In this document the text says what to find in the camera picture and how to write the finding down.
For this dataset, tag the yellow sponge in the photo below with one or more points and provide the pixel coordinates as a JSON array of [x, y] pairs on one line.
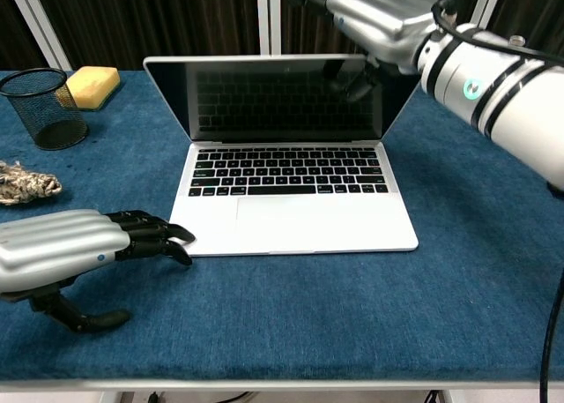
[[92, 85]]

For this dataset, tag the black mesh pen cup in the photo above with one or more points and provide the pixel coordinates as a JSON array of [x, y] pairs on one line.
[[48, 116]]

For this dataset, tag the black curtain panel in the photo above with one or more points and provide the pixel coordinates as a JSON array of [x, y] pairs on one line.
[[537, 10], [304, 32], [154, 19], [17, 46]]

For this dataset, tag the silver laptop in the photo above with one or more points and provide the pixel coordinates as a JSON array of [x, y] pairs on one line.
[[286, 218]]

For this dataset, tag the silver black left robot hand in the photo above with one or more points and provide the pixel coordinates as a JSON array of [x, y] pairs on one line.
[[53, 244]]

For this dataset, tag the blue table cloth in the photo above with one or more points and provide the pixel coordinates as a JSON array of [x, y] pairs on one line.
[[282, 310]]

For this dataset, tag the white frame post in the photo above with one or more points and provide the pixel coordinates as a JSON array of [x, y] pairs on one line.
[[39, 24], [269, 19], [489, 2]]

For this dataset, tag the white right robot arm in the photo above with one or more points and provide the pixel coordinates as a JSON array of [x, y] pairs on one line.
[[520, 107]]

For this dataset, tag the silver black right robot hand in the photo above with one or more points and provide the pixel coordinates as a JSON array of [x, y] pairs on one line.
[[379, 15]]

